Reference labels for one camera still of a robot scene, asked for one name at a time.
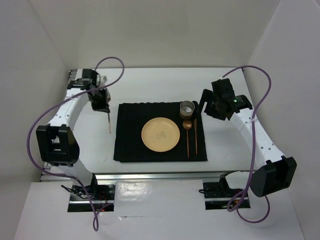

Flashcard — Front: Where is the copper fork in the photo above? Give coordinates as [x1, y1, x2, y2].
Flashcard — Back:
[107, 112, 112, 134]

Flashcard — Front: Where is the metal cup copper base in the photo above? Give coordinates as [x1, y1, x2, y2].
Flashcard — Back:
[179, 100, 195, 120]

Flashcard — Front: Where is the copper knife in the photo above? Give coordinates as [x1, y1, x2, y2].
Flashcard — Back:
[193, 118, 198, 155]

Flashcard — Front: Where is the copper spoon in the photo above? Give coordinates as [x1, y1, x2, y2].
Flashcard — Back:
[182, 120, 192, 158]

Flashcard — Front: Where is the black cloth placemat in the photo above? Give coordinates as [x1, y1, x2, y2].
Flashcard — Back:
[113, 102, 208, 163]

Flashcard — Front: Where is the yellow plate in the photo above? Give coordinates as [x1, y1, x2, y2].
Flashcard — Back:
[141, 117, 180, 153]

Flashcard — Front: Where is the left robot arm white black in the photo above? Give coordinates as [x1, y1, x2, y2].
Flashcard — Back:
[35, 69, 111, 200]

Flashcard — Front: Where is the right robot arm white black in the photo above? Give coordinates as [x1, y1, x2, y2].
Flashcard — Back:
[196, 78, 297, 197]

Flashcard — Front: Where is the aluminium left rail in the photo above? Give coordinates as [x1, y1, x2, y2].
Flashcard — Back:
[67, 69, 78, 89]

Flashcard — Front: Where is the aluminium rail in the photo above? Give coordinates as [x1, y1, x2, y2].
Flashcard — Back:
[39, 169, 253, 182]
[67, 69, 78, 89]

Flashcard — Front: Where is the aluminium front rail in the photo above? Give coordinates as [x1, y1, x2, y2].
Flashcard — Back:
[39, 169, 253, 182]

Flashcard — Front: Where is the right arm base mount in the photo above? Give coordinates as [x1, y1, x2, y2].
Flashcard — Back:
[198, 174, 242, 210]

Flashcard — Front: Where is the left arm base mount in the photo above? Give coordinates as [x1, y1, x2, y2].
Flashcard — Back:
[61, 184, 116, 213]

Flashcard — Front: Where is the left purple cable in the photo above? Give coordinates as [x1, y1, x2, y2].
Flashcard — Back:
[26, 56, 125, 232]

